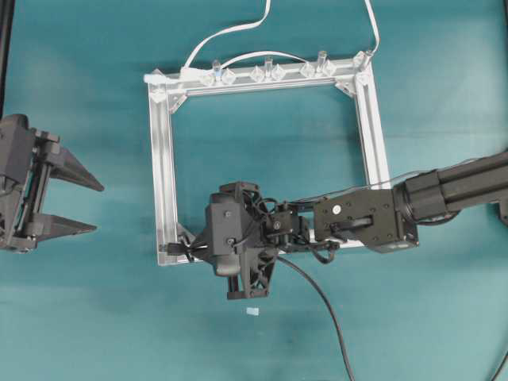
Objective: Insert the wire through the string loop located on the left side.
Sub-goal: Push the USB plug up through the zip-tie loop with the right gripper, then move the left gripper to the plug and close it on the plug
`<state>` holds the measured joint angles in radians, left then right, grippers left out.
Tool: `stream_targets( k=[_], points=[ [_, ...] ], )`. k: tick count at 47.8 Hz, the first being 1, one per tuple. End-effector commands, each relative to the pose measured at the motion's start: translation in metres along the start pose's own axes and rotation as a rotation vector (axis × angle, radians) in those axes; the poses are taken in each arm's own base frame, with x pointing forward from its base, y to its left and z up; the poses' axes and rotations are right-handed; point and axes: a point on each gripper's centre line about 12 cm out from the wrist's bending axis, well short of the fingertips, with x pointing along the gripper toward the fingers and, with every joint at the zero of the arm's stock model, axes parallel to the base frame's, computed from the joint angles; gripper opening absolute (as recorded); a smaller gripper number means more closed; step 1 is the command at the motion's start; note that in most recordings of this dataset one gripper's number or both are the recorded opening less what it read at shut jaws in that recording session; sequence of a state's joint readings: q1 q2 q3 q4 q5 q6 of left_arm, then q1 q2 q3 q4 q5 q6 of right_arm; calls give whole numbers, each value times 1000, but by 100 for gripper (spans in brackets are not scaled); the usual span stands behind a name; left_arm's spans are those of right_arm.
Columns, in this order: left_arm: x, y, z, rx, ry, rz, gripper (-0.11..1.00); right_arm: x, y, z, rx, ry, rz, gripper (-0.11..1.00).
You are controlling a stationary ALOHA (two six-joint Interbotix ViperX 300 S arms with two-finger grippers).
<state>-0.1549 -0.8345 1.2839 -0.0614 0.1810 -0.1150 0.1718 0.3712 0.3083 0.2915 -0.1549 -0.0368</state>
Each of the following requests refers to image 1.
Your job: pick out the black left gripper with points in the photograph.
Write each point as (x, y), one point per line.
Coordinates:
(29, 157)

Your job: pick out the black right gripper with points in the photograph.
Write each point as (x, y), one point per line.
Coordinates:
(234, 242)

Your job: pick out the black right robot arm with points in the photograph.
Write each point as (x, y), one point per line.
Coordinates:
(383, 220)

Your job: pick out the small clear plastic piece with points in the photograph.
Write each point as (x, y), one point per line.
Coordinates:
(252, 311)

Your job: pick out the clear standoff post left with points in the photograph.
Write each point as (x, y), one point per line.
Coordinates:
(217, 70)

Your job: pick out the clear standoff post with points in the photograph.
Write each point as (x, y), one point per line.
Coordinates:
(321, 60)
(268, 68)
(217, 70)

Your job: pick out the clear standoff post middle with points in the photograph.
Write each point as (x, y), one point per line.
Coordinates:
(268, 68)

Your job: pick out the black vertical rail left edge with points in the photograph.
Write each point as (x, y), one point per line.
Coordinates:
(7, 11)

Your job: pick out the clear standoff post right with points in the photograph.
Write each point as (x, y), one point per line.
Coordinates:
(321, 60)

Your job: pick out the square aluminium extrusion frame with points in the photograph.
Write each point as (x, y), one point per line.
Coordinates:
(295, 136)

